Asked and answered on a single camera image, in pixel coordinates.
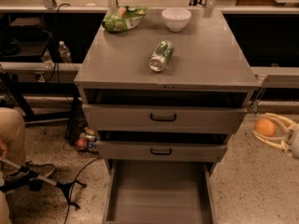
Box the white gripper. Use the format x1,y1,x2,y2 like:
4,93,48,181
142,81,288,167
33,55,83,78
252,113,299,159

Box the orange fruit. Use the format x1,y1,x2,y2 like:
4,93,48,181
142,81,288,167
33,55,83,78
254,119,277,137

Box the grey metal drawer cabinet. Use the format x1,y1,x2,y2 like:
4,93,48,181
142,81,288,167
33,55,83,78
74,7,261,175

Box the grey open bottom drawer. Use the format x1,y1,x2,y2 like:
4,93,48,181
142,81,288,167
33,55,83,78
102,161,218,224

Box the grey middle drawer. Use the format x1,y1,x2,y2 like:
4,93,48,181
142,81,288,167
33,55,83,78
96,141,227,162

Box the grey top drawer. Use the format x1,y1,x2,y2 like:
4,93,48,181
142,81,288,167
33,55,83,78
82,105,247,134

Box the person hand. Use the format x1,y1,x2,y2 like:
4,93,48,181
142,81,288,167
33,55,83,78
0,138,7,159

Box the green soda can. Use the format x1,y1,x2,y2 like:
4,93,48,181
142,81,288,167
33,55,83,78
149,40,174,72

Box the white ceramic bowl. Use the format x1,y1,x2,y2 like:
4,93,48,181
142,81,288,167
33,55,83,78
162,7,192,32

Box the can on floor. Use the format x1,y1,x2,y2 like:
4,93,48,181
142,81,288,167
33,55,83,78
79,133,96,142

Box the green chip bag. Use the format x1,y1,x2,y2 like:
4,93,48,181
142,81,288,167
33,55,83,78
102,6,149,33

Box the red apple on floor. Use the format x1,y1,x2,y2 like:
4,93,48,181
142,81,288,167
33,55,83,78
76,138,88,150

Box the clear water bottle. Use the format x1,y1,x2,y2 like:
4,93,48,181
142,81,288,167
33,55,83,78
41,49,54,69
58,41,72,63

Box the grey sneaker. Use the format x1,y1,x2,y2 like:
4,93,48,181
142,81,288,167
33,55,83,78
3,162,55,181

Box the person leg khaki trousers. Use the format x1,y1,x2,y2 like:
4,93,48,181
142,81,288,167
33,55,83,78
0,107,26,224

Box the black grabber tool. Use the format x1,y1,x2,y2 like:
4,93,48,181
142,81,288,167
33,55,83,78
0,158,87,209

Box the black floor cable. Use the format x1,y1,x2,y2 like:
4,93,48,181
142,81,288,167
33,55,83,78
63,157,101,224

